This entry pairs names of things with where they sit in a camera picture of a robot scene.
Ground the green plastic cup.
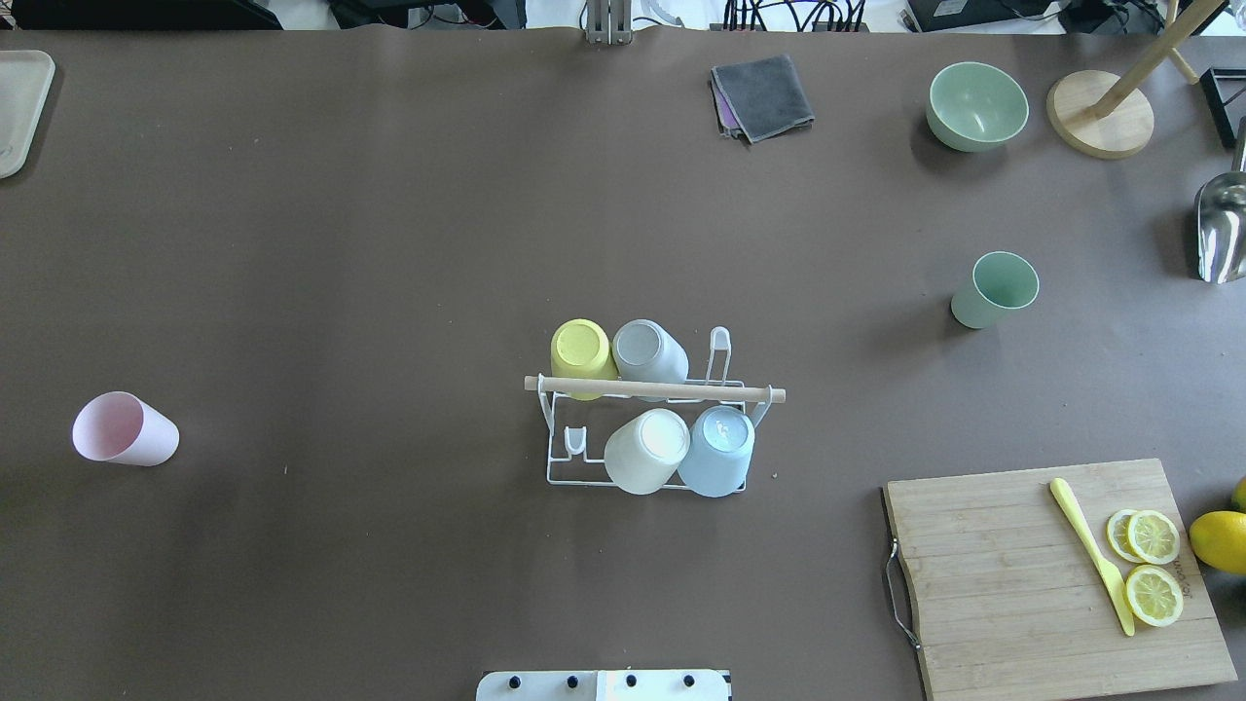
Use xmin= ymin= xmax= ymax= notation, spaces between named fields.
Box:
xmin=949 ymin=252 xmax=1040 ymax=329

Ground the grey plastic cup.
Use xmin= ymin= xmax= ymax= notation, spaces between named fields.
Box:
xmin=611 ymin=319 xmax=689 ymax=385

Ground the yellow plastic cup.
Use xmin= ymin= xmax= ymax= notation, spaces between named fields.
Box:
xmin=549 ymin=318 xmax=619 ymax=381

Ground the white plastic cup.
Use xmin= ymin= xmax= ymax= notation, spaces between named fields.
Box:
xmin=604 ymin=408 xmax=690 ymax=496

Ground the light blue plastic cup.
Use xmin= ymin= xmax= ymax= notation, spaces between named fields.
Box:
xmin=678 ymin=405 xmax=755 ymax=498

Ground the grey folded cloth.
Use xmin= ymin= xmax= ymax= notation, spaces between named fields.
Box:
xmin=711 ymin=54 xmax=815 ymax=143

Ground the green bowl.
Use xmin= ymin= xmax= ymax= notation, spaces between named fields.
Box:
xmin=926 ymin=61 xmax=1030 ymax=154

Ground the yellow plastic knife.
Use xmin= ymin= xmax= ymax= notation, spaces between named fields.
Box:
xmin=1049 ymin=476 xmax=1136 ymax=636

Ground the wooden cutting board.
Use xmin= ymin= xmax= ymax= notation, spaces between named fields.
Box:
xmin=885 ymin=459 xmax=1239 ymax=700

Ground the wooden stand with round base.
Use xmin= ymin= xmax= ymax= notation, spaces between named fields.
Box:
xmin=1045 ymin=1 xmax=1225 ymax=161

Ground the lemon slice upper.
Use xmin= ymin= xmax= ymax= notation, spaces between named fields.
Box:
xmin=1105 ymin=509 xmax=1181 ymax=567

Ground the lemon slice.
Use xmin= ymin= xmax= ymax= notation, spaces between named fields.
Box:
xmin=1124 ymin=564 xmax=1185 ymax=628
xmin=1105 ymin=509 xmax=1181 ymax=567

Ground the lemon slice lower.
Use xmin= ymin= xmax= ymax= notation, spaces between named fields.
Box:
xmin=1124 ymin=564 xmax=1185 ymax=628

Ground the metal scoop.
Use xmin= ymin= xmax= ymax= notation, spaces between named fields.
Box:
xmin=1196 ymin=120 xmax=1245 ymax=284

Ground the whole yellow lemon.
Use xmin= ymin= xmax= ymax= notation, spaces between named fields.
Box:
xmin=1187 ymin=510 xmax=1246 ymax=575

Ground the green lime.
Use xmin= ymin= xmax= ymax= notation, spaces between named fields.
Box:
xmin=1229 ymin=476 xmax=1246 ymax=513

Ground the beige tray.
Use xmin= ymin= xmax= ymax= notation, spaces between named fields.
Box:
xmin=1 ymin=50 xmax=56 ymax=178

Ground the white wire cup holder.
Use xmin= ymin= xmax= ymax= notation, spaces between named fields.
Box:
xmin=525 ymin=325 xmax=787 ymax=492

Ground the aluminium frame post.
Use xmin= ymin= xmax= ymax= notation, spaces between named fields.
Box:
xmin=584 ymin=0 xmax=633 ymax=46

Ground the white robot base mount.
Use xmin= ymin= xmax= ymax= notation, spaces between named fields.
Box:
xmin=476 ymin=669 xmax=733 ymax=700

